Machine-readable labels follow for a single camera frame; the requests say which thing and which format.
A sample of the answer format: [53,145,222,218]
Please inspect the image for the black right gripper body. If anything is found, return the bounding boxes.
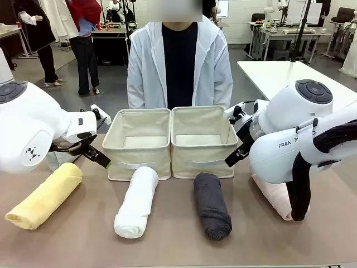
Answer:
[235,118,255,156]

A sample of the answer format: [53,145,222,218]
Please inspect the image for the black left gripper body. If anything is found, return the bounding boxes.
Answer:
[71,138,99,161]

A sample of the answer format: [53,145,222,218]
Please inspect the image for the pale green towel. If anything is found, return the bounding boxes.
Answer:
[46,150,81,171]

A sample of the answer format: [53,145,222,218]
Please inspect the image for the dark grey towel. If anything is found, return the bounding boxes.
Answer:
[193,172,233,241]

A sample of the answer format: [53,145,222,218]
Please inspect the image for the pink towel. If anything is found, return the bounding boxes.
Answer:
[250,173,311,222]

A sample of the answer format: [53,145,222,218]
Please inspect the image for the yellow towel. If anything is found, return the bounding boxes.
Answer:
[4,162,84,231]

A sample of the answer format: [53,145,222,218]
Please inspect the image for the person's right forearm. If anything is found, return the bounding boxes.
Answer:
[127,75,147,110]

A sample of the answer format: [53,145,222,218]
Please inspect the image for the person's left forearm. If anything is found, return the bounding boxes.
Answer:
[213,75,234,108]

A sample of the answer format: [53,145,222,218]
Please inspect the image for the beige fabric storage bin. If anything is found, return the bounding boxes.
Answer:
[102,108,172,181]
[170,105,239,179]

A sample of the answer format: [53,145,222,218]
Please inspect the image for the white rolled towel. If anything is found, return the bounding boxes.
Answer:
[113,166,160,239]

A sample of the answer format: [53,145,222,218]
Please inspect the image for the white side table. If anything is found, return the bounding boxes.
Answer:
[237,60,357,109]

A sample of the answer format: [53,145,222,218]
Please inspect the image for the bystander in red sweater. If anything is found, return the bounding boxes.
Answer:
[41,0,102,96]

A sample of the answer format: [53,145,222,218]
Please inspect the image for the person in white jacket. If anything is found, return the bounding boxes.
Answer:
[127,0,234,110]

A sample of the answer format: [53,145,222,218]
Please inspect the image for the dark background table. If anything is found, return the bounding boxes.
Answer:
[91,27,129,66]

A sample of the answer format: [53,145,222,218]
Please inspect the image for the grey background desk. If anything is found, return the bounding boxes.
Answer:
[249,21,332,61]

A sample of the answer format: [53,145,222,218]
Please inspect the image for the bystander in black dress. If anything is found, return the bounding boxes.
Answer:
[13,0,63,88]

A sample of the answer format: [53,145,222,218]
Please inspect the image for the black tripod pole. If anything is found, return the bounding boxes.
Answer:
[294,0,315,62]

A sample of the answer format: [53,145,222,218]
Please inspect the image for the white dress on mannequin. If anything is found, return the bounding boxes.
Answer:
[339,36,357,75]

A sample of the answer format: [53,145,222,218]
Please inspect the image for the white board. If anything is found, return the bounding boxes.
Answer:
[216,0,230,19]

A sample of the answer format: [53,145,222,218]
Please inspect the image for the light background table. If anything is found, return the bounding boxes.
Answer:
[0,23,38,59]

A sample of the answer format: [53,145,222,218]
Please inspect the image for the black office chair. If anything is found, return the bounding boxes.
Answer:
[330,7,357,25]

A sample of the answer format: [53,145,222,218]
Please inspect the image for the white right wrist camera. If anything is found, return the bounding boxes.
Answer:
[223,101,256,124]

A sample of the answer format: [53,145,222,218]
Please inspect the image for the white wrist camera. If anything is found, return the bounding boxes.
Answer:
[223,101,256,124]
[90,104,112,126]

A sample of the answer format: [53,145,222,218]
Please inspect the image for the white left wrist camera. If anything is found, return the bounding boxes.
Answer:
[90,104,112,126]

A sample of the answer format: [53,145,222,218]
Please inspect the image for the background robot on frame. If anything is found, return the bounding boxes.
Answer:
[104,0,137,25]

